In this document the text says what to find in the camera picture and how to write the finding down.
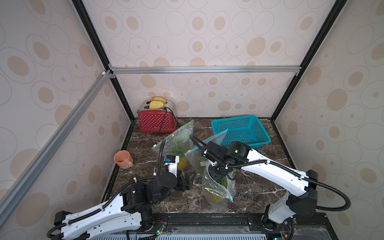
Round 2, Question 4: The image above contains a yellow pineapple green crown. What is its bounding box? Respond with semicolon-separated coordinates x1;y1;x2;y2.
203;177;228;204

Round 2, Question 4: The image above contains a clear zip bag white seal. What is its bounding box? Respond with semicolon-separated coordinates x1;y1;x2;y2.
202;161;237;214

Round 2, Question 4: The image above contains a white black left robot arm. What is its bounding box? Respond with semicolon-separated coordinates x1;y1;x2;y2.
47;141;196;240

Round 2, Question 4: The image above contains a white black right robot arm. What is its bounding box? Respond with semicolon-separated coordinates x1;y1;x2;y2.
190;135;351;228

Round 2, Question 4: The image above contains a pineapple in slider bag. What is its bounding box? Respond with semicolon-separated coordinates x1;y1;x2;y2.
196;151;207;174

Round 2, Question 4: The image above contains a clear zip bag blue slider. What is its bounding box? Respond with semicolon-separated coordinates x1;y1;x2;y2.
185;130;228;176

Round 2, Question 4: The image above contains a pineapple in green bag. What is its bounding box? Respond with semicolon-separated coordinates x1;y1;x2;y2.
169;141;188;170

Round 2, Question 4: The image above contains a clear zip bag green seal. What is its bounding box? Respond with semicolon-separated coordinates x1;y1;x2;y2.
163;120;194;171

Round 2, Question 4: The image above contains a teal plastic basket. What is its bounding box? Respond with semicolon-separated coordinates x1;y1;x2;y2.
211;116;271;149

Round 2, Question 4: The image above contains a pink ceramic mug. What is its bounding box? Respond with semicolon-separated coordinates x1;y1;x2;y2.
114;150;134;169

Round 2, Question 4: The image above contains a red polka dot toaster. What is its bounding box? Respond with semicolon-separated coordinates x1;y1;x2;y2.
137;99;180;133

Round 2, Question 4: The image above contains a yellow toast slice front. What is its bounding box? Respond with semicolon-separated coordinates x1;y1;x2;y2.
149;100;165;110

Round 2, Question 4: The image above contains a yellow toast slice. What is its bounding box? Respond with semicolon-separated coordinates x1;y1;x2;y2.
149;100;165;110
153;96;167;105

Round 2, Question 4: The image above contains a yellow toast slice back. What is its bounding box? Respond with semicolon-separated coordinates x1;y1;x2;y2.
153;96;167;105

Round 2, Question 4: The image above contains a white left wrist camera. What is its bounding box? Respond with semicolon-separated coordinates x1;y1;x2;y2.
164;155;180;177

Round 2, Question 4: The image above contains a black toaster power cable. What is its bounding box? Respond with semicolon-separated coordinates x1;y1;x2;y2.
157;106;183;133

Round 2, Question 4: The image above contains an aluminium frame bar back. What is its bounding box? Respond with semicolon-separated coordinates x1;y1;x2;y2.
105;65;302;77

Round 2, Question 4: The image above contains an aluminium frame bar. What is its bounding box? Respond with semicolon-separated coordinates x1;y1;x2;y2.
105;65;302;77
1;70;112;227

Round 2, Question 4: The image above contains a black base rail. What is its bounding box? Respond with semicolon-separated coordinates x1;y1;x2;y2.
79;212;340;240

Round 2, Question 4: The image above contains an aluminium frame bar left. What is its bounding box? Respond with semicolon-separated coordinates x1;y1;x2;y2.
1;70;112;227

